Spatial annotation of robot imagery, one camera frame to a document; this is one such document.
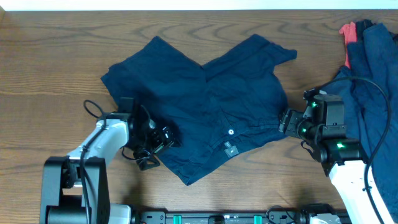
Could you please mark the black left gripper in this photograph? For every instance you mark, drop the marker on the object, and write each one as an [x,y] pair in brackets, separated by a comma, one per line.
[160,144]

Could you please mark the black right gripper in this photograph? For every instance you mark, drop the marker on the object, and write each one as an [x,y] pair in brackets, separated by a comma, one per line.
[290,122]

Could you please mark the navy blue shorts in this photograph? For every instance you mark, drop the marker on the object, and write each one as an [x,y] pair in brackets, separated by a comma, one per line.
[218,110]

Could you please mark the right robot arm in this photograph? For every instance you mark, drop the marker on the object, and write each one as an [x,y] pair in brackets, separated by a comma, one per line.
[322,130]

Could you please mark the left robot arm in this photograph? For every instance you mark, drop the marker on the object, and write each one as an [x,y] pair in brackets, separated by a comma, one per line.
[75,187]

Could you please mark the navy blue clothes pile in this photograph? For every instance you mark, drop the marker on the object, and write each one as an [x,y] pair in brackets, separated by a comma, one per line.
[369,92]

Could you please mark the red garment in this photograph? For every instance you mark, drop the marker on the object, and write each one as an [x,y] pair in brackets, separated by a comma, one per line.
[350,36]

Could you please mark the black garment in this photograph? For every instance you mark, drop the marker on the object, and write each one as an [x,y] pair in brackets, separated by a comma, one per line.
[361,26]

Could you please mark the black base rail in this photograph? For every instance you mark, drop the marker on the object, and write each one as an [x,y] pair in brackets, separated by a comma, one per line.
[313,213]

